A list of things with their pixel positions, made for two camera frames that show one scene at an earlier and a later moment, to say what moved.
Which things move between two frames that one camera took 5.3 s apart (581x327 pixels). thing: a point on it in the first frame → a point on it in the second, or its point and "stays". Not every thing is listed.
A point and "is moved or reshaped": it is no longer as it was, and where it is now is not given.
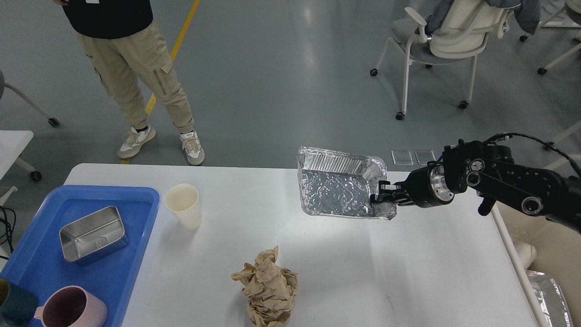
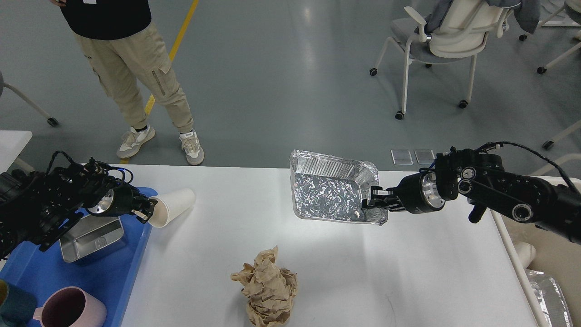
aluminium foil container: [333, 183] is moved or reshaped
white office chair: [460, 30] stays
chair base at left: [52, 121] stays
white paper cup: [183, 200] → [170, 205]
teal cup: [17, 305] stays
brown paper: [269, 289] stays
